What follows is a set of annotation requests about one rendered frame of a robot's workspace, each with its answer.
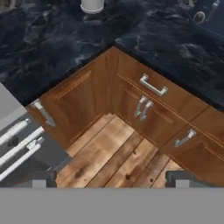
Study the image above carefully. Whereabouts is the wooden drawer front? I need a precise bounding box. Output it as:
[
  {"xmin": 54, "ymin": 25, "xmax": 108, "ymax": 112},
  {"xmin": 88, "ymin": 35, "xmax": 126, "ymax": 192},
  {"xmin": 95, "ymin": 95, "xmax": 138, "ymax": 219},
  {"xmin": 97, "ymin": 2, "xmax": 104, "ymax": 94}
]
[
  {"xmin": 115, "ymin": 52, "xmax": 210, "ymax": 123},
  {"xmin": 190, "ymin": 106, "xmax": 224, "ymax": 145}
]

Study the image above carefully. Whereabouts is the white bar handle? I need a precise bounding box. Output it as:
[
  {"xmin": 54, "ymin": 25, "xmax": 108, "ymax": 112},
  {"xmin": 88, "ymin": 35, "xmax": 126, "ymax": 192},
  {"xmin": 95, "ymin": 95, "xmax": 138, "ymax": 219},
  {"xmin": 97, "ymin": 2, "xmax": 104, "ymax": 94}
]
[
  {"xmin": 0, "ymin": 136, "xmax": 46, "ymax": 182},
  {"xmin": 0, "ymin": 126, "xmax": 46, "ymax": 168},
  {"xmin": 0, "ymin": 117, "xmax": 31, "ymax": 147}
]

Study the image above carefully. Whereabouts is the wooden cupboard door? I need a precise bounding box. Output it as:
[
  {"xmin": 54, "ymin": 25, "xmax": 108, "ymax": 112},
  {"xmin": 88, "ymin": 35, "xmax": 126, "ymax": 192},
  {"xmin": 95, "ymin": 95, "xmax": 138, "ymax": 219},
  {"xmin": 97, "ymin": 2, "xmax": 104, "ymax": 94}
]
[
  {"xmin": 38, "ymin": 55, "xmax": 112, "ymax": 151},
  {"xmin": 135, "ymin": 95, "xmax": 191, "ymax": 149},
  {"xmin": 159, "ymin": 123, "xmax": 224, "ymax": 187},
  {"xmin": 109, "ymin": 74, "xmax": 151, "ymax": 131}
]

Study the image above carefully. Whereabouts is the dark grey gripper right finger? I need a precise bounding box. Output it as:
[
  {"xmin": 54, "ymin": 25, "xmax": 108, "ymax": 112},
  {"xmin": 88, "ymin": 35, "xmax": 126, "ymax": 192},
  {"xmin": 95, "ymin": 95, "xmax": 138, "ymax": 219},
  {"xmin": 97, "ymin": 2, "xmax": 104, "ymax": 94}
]
[{"xmin": 164, "ymin": 170, "xmax": 212, "ymax": 189}]

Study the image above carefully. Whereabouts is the grey appliance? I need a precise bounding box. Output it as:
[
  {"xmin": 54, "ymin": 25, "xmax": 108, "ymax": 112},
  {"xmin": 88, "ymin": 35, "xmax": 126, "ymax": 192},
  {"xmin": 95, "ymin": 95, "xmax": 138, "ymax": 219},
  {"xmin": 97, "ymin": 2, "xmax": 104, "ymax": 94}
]
[{"xmin": 0, "ymin": 81, "xmax": 73, "ymax": 188}]

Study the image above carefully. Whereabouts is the dark sink basin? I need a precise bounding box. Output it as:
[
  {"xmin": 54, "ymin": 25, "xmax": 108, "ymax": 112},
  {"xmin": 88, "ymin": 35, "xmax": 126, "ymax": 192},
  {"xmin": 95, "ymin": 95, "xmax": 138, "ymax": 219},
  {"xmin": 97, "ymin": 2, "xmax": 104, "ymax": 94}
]
[{"xmin": 188, "ymin": 0, "xmax": 224, "ymax": 38}]

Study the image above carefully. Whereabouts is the silver cupboard handle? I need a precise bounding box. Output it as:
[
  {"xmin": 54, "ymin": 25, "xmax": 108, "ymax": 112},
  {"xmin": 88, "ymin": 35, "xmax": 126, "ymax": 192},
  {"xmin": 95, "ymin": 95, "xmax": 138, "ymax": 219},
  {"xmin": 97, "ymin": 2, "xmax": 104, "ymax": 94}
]
[
  {"xmin": 139, "ymin": 100, "xmax": 155, "ymax": 122},
  {"xmin": 133, "ymin": 94, "xmax": 149, "ymax": 118},
  {"xmin": 31, "ymin": 98, "xmax": 57, "ymax": 128},
  {"xmin": 173, "ymin": 129, "xmax": 198, "ymax": 149}
]

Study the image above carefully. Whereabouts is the silver drawer handle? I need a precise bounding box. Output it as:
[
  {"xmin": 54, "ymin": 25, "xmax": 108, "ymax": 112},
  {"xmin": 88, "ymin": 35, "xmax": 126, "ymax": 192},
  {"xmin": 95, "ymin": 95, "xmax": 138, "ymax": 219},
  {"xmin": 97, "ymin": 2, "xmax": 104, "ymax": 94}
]
[{"xmin": 138, "ymin": 73, "xmax": 170, "ymax": 97}]

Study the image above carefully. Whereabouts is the white round container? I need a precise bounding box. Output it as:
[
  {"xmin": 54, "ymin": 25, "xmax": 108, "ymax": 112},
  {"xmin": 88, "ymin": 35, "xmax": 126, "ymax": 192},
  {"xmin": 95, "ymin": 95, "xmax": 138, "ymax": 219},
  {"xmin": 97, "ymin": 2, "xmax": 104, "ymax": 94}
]
[{"xmin": 80, "ymin": 0, "xmax": 105, "ymax": 15}]

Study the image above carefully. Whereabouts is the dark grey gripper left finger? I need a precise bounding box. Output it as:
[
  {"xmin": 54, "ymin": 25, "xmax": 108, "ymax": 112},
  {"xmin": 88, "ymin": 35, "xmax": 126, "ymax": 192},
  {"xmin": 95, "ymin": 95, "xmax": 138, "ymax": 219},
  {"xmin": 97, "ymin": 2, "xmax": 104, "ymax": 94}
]
[{"xmin": 12, "ymin": 170, "xmax": 58, "ymax": 189}]

